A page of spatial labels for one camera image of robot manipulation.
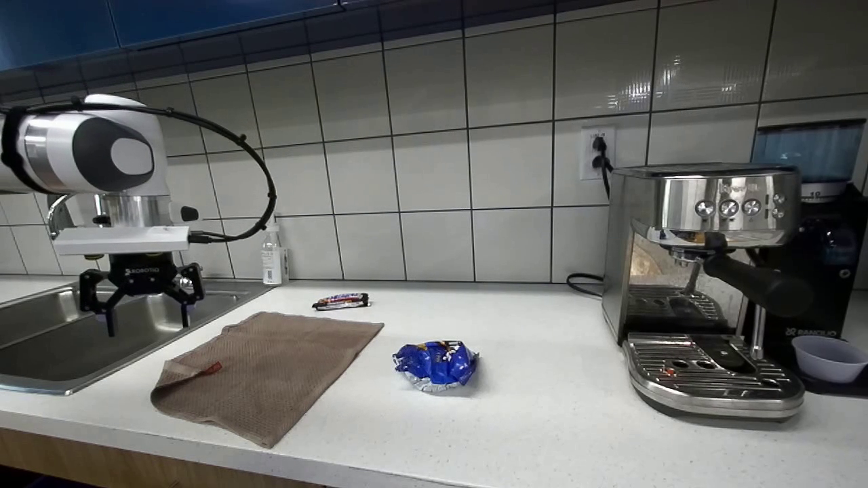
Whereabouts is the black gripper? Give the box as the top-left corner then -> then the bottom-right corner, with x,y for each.
79,251 -> 205,336

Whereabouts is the brown towel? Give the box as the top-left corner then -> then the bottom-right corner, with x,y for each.
153,310 -> 384,447

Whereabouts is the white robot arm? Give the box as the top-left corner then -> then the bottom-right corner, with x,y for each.
0,91 -> 205,328

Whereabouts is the chrome faucet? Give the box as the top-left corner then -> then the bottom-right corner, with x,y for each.
47,194 -> 201,294

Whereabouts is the stainless steel sink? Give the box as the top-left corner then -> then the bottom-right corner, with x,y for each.
0,281 -> 264,396

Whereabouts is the white soap bottle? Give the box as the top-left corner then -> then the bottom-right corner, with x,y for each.
262,222 -> 285,285

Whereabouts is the dark candy bar wrapper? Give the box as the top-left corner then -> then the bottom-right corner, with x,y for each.
313,293 -> 370,310

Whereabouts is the blue crumpled snack bag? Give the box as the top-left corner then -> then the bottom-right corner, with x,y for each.
395,339 -> 480,393

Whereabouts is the stainless espresso machine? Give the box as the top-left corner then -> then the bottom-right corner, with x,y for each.
603,163 -> 812,419

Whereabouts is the purple plastic cup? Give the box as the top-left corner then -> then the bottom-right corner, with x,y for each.
792,336 -> 868,385

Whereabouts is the black coffee grinder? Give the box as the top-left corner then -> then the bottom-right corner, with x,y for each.
749,117 -> 868,397

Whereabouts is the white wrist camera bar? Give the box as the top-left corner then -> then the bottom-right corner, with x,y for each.
54,225 -> 190,254

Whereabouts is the white wall outlet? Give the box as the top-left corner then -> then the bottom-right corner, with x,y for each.
579,126 -> 616,182

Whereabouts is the black power cord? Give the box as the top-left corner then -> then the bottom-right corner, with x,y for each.
566,134 -> 618,298

